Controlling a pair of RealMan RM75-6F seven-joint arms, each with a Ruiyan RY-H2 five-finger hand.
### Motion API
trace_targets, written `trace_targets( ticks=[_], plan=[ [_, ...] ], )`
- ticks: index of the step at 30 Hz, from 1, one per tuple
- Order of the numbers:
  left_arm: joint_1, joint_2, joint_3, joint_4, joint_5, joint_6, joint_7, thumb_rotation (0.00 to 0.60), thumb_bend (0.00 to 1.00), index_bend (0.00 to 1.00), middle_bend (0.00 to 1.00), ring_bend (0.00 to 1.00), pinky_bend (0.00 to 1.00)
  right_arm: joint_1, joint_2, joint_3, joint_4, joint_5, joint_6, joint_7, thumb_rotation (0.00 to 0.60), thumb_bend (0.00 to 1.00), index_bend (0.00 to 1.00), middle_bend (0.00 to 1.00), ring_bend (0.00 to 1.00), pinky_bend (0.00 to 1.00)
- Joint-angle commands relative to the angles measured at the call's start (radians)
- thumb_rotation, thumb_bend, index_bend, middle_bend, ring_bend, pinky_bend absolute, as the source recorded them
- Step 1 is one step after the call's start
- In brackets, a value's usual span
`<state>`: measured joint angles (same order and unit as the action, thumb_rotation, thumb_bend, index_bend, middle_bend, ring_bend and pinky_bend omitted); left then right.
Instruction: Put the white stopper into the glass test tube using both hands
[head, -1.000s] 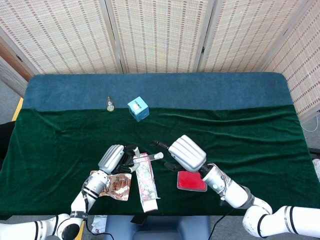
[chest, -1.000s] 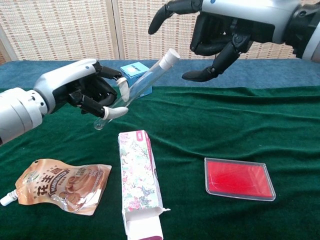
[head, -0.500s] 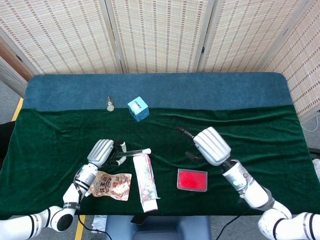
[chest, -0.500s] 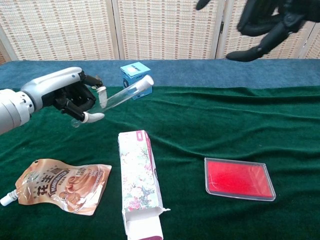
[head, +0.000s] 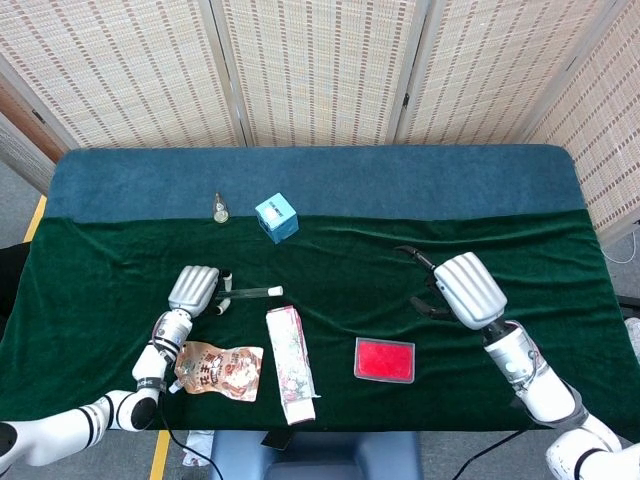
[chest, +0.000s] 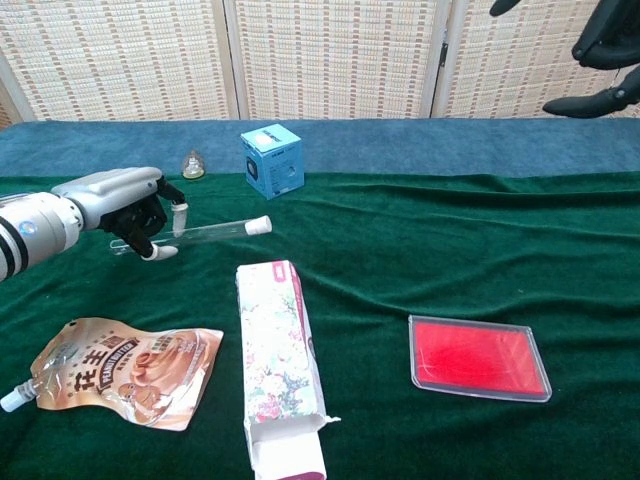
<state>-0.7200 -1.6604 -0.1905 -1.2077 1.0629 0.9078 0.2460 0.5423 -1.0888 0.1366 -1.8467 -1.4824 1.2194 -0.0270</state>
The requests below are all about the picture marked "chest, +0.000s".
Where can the light blue cube box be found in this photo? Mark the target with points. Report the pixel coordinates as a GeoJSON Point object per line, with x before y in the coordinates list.
{"type": "Point", "coordinates": [272, 165]}

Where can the red ink pad clear case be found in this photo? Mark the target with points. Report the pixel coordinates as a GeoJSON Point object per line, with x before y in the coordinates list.
{"type": "Point", "coordinates": [475, 357]}

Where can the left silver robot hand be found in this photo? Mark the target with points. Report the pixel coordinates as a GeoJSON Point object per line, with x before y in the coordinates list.
{"type": "Point", "coordinates": [115, 192]}

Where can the dark green velvet cloth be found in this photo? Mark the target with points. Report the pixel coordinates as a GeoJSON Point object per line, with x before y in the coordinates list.
{"type": "Point", "coordinates": [425, 240]}

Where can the peanut butter spout pouch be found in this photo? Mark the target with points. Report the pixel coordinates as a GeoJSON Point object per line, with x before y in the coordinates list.
{"type": "Point", "coordinates": [130, 370]}

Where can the floral paper carton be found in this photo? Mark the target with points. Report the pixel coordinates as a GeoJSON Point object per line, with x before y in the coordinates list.
{"type": "Point", "coordinates": [275, 350]}

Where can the clear glass tube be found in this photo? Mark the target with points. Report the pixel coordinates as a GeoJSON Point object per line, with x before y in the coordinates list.
{"type": "Point", "coordinates": [215, 231]}

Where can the blue table cloth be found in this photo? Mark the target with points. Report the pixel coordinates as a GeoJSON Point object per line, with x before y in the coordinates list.
{"type": "Point", "coordinates": [450, 145]}

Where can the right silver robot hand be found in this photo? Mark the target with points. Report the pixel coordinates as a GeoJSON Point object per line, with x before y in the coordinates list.
{"type": "Point", "coordinates": [610, 35]}

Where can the small white cap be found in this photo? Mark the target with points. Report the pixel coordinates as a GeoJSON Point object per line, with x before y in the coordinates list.
{"type": "Point", "coordinates": [258, 225]}

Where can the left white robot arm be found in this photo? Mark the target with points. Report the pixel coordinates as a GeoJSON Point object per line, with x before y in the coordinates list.
{"type": "Point", "coordinates": [35, 230]}

